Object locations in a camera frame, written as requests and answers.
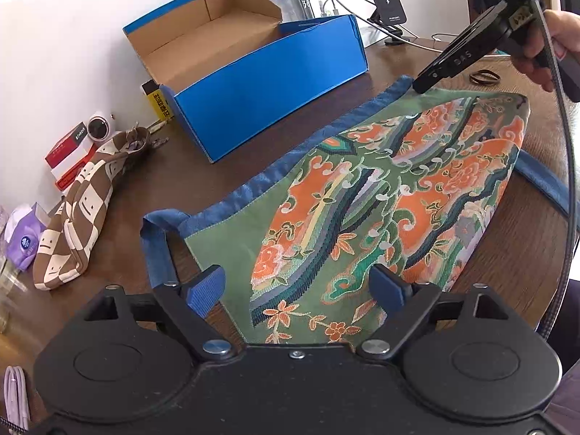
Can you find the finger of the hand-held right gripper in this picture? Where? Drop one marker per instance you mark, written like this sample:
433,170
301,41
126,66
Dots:
426,80

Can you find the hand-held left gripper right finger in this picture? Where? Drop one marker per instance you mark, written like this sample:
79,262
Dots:
385,290

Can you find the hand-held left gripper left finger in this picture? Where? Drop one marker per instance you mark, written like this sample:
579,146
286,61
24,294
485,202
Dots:
206,287

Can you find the green patterned shopping bag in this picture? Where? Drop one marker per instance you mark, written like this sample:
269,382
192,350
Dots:
362,167

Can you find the person's right hand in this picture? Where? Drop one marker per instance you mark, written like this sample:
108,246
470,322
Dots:
564,29

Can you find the black phone charger stand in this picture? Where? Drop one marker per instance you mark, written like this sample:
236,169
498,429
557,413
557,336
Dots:
388,4

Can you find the brown checkered pouch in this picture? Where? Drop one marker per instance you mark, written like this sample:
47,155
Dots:
86,199

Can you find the blue cardboard box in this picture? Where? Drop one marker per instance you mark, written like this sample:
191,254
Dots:
272,77

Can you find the metal keys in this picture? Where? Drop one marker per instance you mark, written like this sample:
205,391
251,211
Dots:
157,139

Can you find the red and white box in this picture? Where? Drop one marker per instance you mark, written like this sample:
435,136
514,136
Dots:
72,174

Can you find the purple tissue pack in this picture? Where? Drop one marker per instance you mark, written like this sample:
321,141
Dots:
27,235

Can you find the yellow box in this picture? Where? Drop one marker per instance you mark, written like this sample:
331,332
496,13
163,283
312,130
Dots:
158,102

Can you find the clear plastic wrapper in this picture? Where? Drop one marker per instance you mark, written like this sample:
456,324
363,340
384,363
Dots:
11,281

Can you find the small white camera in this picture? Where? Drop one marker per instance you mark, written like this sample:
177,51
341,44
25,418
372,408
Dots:
98,127

